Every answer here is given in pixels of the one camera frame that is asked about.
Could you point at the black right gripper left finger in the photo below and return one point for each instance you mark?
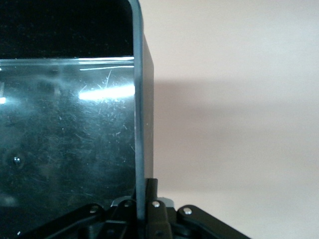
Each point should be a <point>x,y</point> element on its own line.
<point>94,221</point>

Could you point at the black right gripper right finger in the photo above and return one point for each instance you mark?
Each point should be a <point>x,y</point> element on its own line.
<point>194,224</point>

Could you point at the black plastic box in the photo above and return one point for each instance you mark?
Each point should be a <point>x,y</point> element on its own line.
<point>69,124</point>

